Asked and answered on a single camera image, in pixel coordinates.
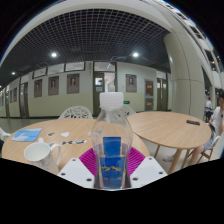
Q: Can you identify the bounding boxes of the red notice boards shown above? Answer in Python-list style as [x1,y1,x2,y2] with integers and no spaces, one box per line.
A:
[145,80,154,111]

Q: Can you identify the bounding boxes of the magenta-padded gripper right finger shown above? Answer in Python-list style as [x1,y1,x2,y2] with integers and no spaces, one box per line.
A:
[127,148,168,190]

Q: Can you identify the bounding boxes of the framed wall pictures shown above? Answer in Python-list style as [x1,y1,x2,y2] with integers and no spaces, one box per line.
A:
[9,73,138,104]

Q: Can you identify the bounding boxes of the black phone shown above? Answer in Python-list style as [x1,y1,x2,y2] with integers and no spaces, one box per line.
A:
[186,119,201,126]

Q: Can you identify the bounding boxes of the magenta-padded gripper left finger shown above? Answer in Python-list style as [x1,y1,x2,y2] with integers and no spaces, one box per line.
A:
[57,148,98,190]

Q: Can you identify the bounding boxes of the blue and white booklet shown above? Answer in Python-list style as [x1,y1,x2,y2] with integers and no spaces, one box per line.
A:
[11,128,43,143]

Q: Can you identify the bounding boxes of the round wooden side table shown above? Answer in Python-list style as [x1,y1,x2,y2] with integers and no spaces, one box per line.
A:
[127,110,213,175]

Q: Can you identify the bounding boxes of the clear plastic water bottle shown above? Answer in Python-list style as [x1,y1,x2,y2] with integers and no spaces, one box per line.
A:
[90,92,134,191]

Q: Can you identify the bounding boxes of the round ceiling lights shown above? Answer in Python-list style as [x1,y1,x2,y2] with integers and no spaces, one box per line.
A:
[11,51,140,76]

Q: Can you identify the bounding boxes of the white plastic lattice chair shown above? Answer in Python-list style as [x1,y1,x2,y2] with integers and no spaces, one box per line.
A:
[121,104,137,118]
[58,105,94,120]
[0,127,11,143]

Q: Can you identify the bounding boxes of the white mug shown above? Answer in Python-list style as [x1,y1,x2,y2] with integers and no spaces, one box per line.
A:
[23,142,63,175]

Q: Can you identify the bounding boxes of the person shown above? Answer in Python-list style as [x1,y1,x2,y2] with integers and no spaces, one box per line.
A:
[203,96,214,123]
[189,89,224,167]

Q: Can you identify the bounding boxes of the open dark-framed door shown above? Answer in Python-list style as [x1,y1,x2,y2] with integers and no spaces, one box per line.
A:
[92,71,118,117]

